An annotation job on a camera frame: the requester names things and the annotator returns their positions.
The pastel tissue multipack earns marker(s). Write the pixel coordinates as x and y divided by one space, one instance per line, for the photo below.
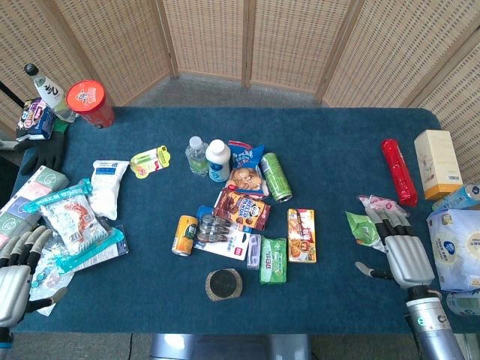
26 198

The green gum pack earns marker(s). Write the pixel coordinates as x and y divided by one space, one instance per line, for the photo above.
273 260

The clear biscuit bag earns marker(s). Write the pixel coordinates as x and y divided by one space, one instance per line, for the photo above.
245 182

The glass bottle black cap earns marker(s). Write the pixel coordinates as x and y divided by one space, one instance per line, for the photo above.
48 93

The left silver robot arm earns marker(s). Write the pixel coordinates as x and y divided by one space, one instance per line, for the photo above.
4 343

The orange drink can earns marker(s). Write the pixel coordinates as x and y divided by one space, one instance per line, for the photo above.
185 235

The blue table cover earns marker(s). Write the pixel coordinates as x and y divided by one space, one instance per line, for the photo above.
330 150

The white blue tissue pack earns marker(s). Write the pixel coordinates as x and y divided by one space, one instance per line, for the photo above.
457 251

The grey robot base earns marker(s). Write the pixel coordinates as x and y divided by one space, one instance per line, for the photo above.
230 347

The clear plastic bag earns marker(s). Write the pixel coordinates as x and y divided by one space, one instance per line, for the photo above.
48 277

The white bottle blue label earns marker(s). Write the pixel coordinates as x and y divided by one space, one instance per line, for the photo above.
218 160

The yellow snack box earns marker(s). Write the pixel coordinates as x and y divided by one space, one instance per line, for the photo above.
302 240

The flat white blue package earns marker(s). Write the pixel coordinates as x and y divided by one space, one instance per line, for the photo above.
112 250

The blue snack bag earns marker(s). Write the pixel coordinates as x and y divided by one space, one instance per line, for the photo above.
243 153

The bamboo folding screen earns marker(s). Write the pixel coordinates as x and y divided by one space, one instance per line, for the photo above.
292 41

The yellow-green lip balm pack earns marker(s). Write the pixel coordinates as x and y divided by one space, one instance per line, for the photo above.
150 162

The round black coaster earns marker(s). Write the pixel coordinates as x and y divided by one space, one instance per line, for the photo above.
224 285

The green white pouch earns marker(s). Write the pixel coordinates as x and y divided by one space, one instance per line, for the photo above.
362 232

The cream and orange box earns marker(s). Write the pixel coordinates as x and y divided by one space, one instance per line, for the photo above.
438 168

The red tube package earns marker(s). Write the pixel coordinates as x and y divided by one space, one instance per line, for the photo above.
399 172

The light blue water bottle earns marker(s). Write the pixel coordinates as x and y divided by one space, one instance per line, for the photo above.
459 197

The pink white pouch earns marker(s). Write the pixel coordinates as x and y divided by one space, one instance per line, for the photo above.
382 205

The purple candy pack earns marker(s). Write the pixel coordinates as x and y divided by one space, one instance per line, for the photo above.
35 120

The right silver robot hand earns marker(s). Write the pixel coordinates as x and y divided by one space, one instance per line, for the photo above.
410 262

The green drink can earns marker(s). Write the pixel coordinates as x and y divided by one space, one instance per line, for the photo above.
276 177

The black pole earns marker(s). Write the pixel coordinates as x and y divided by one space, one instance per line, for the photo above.
11 94

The clear bottle green label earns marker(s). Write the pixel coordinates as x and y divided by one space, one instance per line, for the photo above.
197 157

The white pouch blue label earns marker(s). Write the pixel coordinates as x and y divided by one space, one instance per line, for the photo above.
106 187

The pale green plastic bottle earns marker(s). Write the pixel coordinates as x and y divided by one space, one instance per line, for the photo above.
463 303

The brown panda biscuit box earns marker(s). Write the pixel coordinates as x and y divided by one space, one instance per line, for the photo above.
242 210

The red instant noodle cup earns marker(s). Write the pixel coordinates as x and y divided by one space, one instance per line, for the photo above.
90 103

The black work glove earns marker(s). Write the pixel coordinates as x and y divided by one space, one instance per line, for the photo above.
47 150

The shrimp cracker bag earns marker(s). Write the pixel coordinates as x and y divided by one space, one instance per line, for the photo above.
71 221

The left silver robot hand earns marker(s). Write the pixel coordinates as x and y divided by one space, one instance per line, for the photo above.
15 281

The small clear plastic case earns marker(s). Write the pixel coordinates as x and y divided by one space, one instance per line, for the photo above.
254 251

